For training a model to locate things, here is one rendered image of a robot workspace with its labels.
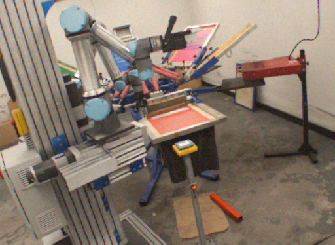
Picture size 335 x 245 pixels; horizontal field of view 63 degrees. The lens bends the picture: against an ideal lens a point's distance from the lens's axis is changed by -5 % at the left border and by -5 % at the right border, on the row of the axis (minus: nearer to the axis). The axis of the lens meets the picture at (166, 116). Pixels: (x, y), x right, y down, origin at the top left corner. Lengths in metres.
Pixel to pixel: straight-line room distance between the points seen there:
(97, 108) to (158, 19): 5.53
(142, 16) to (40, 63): 5.24
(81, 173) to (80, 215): 0.51
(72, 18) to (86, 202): 1.08
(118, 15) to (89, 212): 5.26
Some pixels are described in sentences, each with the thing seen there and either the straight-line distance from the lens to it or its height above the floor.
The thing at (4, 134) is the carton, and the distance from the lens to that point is 6.57.
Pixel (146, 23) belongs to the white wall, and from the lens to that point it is 6.73.
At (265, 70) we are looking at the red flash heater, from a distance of 2.98.
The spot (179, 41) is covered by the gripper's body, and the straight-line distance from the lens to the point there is 1.38.
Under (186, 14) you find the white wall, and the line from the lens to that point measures 7.01.
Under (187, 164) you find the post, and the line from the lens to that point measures 1.94.
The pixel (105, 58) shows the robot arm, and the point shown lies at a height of 1.59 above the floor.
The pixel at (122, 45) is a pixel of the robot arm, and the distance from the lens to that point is 1.49.
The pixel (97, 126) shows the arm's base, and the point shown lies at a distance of 1.56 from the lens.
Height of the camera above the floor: 1.77
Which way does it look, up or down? 19 degrees down
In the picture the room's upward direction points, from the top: 12 degrees counter-clockwise
